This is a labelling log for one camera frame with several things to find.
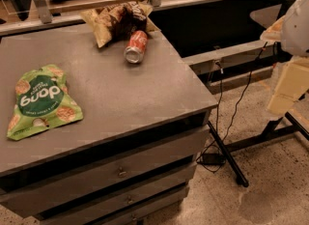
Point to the black power adapter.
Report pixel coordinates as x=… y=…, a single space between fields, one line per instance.
x=212 y=159

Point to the green jalapeno chip bag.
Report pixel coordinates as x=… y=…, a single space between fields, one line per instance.
x=42 y=103

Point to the black metal stand leg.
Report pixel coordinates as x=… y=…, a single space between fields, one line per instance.
x=240 y=178

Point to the red soda can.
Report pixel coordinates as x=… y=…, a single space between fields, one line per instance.
x=136 y=47

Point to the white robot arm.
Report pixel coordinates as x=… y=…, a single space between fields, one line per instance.
x=292 y=31

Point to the grey metal shelf rail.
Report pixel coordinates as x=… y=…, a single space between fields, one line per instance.
x=224 y=58

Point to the brown chip bag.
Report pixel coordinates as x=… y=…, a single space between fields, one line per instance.
x=118 y=20

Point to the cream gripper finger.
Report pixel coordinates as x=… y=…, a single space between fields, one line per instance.
x=292 y=83
x=273 y=32

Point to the grey drawer cabinet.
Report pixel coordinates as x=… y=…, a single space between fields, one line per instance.
x=133 y=152

